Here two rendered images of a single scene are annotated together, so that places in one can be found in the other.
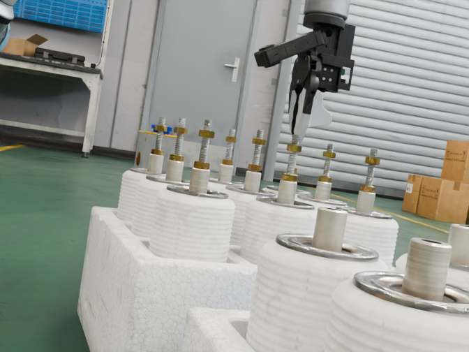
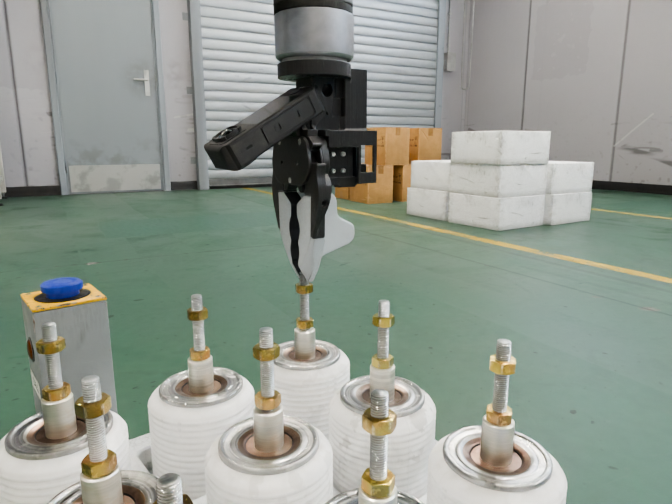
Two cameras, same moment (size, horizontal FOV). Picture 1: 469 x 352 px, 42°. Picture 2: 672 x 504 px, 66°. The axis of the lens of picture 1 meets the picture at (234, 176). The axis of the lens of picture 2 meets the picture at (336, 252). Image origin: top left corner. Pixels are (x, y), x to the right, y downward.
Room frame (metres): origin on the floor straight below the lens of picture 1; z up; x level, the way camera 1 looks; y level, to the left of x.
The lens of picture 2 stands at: (0.53, 0.03, 0.47)
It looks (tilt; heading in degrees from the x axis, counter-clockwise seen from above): 12 degrees down; 342
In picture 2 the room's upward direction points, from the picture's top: straight up
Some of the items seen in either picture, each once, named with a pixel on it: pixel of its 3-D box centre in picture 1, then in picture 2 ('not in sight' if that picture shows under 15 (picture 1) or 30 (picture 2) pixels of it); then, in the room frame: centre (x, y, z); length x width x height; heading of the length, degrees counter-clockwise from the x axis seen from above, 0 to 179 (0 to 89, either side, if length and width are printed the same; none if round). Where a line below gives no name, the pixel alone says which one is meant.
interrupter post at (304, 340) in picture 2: not in sight; (304, 343); (1.03, -0.10, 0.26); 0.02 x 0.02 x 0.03
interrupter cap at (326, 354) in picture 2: (288, 191); (305, 354); (1.03, -0.10, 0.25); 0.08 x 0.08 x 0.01
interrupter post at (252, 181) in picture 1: (252, 183); (268, 427); (0.88, -0.03, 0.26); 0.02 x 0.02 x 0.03
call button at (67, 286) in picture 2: (161, 130); (62, 290); (1.12, 0.15, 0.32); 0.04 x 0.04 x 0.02
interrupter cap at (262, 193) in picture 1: (250, 191); (269, 443); (0.88, -0.03, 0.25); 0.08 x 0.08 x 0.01
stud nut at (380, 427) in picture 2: (294, 148); (379, 420); (0.77, -0.07, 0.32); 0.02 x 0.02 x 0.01; 48
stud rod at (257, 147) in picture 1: (256, 155); (267, 377); (0.88, -0.03, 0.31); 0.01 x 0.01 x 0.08
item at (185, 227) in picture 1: (185, 267); not in sight; (0.73, 0.04, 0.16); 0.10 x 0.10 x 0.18
